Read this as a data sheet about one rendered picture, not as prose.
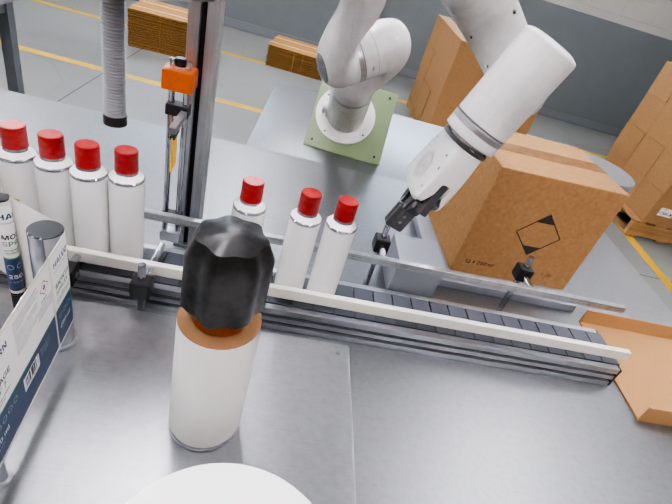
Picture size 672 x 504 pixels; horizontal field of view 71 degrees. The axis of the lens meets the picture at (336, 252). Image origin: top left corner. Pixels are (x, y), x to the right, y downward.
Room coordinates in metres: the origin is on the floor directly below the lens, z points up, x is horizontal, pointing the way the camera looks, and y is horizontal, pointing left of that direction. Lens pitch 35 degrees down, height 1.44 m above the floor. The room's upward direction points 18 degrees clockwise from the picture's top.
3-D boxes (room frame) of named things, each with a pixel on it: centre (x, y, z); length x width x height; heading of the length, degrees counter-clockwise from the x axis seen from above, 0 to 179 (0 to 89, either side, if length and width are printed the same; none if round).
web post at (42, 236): (0.40, 0.32, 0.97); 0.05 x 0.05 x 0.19
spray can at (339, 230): (0.65, 0.01, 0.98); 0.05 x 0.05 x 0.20
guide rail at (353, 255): (0.70, -0.05, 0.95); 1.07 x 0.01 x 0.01; 101
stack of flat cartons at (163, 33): (4.47, 2.10, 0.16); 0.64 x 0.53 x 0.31; 103
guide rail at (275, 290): (0.63, -0.07, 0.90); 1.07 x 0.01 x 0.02; 101
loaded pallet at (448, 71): (4.52, -0.73, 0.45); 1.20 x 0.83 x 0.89; 10
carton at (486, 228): (1.06, -0.38, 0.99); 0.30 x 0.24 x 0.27; 104
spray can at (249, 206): (0.62, 0.15, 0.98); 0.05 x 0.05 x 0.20
